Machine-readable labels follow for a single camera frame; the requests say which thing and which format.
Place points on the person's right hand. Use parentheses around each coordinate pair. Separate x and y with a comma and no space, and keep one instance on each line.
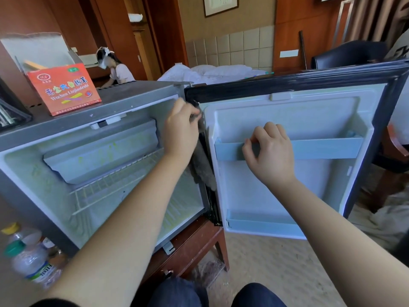
(271,160)

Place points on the person's left hand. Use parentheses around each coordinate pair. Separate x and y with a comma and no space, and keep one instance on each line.
(182,131)

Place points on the dark grey cloth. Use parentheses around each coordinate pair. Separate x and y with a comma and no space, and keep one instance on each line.
(203,166)

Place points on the fridge door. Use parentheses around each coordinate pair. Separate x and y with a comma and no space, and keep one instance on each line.
(307,201)

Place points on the grey mini fridge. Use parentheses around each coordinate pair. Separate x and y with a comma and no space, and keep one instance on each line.
(115,99)

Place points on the orange soda bottle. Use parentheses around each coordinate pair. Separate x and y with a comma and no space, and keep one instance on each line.
(11,230)

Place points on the green cap water bottle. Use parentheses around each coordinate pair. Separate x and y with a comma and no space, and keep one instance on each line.
(32,265)

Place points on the person's right forearm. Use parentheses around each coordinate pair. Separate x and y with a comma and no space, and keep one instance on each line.
(339,246)

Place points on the person's left forearm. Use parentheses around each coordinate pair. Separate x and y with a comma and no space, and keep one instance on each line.
(121,246)

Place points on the person's dark trousers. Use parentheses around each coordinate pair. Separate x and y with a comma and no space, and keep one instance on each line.
(255,296)

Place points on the person's black shirt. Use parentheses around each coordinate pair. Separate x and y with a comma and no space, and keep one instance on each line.
(51,303)

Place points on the white bed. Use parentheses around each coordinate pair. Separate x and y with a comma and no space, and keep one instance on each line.
(204,74)

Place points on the beige padded headboard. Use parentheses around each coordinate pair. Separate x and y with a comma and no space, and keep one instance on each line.
(230,48)

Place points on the white headset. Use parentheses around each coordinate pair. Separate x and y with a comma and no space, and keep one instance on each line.
(102,57)

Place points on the dark red wooden stand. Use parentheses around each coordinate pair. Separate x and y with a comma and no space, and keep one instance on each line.
(185,249)

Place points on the orange cardboard chalk box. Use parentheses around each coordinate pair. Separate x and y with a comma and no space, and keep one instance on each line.
(64,89)

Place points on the black seat wooden armchair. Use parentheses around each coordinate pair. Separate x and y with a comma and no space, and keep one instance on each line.
(348,54)

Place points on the white shade floor lamp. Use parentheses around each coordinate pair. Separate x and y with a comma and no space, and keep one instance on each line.
(344,19)

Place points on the beige curtains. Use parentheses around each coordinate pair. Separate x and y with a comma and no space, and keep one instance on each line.
(383,16)

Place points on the white wall plate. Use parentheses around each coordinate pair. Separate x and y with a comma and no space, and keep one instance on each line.
(289,53)

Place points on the white wall lamp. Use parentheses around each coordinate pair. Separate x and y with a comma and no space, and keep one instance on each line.
(135,18)

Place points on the framed wall picture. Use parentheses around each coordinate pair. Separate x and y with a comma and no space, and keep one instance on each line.
(220,3)

